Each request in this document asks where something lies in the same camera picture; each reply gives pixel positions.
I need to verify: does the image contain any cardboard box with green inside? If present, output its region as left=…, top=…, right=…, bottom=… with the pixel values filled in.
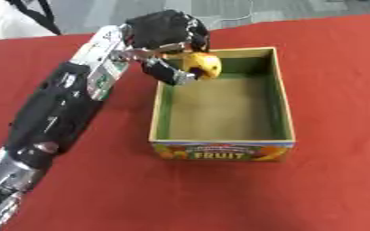
left=147, top=46, right=298, bottom=162

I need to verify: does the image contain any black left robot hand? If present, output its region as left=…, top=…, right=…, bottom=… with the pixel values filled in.
left=122, top=9, right=214, bottom=88

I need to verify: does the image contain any black tripod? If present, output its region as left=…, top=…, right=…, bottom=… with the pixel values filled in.
left=5, top=0, right=64, bottom=36

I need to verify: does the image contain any yellow toy fruit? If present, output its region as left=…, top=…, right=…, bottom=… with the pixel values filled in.
left=180, top=51, right=223, bottom=81

